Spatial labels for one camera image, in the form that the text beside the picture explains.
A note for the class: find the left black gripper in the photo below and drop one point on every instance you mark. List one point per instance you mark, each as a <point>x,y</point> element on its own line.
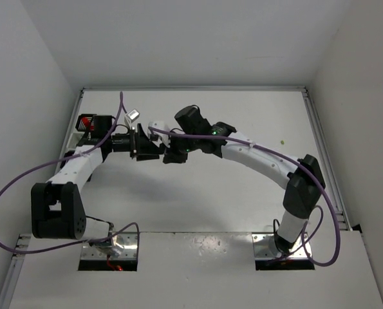
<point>135,143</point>

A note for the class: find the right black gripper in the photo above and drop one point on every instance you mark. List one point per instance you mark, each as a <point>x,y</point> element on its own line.
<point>170,155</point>

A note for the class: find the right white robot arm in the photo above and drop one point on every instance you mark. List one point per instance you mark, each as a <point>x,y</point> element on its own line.
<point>300,178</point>

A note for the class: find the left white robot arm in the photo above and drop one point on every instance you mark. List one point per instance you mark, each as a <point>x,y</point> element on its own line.
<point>56,206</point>

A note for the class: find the black slotted container far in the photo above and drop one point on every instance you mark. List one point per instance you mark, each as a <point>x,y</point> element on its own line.
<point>85,122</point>

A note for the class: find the black slotted container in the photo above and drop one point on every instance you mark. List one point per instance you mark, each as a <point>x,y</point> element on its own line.
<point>67,156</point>
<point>85,122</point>

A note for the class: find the white slotted container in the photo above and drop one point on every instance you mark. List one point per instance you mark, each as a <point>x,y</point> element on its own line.
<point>74,140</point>

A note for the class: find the black slotted container near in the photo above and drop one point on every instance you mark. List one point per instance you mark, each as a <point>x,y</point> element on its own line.
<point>67,156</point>

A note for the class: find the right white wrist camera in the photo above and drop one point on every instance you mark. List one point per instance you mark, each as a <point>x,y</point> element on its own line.
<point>157,132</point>

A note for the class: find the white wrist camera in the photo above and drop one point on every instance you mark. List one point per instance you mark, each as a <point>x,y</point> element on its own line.
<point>131,117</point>
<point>157,132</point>

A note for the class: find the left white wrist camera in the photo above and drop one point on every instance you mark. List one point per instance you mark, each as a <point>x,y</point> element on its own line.
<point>131,117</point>

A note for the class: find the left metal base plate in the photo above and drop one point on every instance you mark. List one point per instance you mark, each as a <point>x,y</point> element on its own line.
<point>122,247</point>

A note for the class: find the metal base plate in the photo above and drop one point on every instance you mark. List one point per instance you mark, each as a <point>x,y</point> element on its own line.
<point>122,247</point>
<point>265,249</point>

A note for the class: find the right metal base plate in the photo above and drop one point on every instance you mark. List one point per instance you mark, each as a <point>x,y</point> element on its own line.
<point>265,249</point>

